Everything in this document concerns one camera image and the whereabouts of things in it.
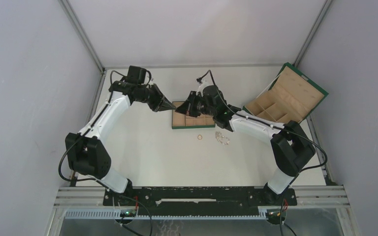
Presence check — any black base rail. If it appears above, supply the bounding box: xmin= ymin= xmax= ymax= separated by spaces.
xmin=102 ymin=186 xmax=298 ymax=217

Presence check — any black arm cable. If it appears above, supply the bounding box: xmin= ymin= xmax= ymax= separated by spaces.
xmin=196 ymin=69 xmax=329 ymax=183
xmin=58 ymin=69 xmax=153 ymax=183

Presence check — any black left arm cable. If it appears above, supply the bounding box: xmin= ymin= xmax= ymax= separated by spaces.
xmin=58 ymin=69 xmax=153 ymax=183

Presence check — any green jewelry tray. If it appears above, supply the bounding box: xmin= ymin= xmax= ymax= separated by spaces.
xmin=171 ymin=110 xmax=216 ymax=129

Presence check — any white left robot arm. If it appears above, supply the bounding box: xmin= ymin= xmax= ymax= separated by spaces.
xmin=64 ymin=81 xmax=176 ymax=205

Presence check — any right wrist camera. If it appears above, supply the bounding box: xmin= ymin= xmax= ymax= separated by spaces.
xmin=197 ymin=82 xmax=210 ymax=96

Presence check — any silver crystal necklace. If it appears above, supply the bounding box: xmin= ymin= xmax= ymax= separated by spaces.
xmin=215 ymin=131 xmax=231 ymax=146

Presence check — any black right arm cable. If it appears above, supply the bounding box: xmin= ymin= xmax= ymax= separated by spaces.
xmin=196 ymin=69 xmax=329 ymax=183

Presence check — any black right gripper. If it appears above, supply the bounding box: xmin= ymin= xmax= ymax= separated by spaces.
xmin=176 ymin=90 xmax=217 ymax=118

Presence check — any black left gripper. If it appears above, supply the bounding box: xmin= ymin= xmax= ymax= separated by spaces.
xmin=135 ymin=84 xmax=176 ymax=113

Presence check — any green open jewelry box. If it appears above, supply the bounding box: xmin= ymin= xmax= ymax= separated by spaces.
xmin=243 ymin=62 xmax=329 ymax=123

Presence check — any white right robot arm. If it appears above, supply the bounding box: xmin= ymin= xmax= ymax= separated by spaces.
xmin=175 ymin=85 xmax=316 ymax=205

